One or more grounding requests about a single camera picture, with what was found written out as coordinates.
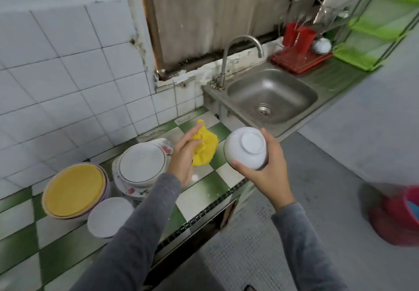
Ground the person's right hand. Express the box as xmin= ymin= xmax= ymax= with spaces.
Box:
xmin=230 ymin=128 xmax=296 ymax=212

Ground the person's left hand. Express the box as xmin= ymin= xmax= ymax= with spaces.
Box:
xmin=167 ymin=123 xmax=206 ymax=185

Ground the white blue-rimmed bowl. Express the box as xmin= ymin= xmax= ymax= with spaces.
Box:
xmin=312 ymin=37 xmax=334 ymax=56
xmin=224 ymin=126 xmax=269 ymax=171

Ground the stack of small white bowls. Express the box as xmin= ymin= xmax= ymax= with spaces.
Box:
xmin=87 ymin=196 xmax=136 ymax=240

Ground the person's right forearm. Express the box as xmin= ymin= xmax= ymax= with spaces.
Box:
xmin=271 ymin=203 xmax=349 ymax=291

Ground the stainless steel sink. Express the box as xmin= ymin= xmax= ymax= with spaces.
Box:
xmin=202 ymin=52 xmax=388 ymax=139

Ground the metal faucet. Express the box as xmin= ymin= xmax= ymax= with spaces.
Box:
xmin=213 ymin=35 xmax=264 ymax=92

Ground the red plastic bucket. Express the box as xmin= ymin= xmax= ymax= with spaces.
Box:
xmin=367 ymin=184 xmax=419 ymax=248

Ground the green plastic shelf rack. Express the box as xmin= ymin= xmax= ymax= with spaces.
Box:
xmin=331 ymin=0 xmax=419 ymax=73

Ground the metal wire dish rack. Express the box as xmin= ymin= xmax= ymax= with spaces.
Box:
xmin=282 ymin=0 xmax=369 ymax=61

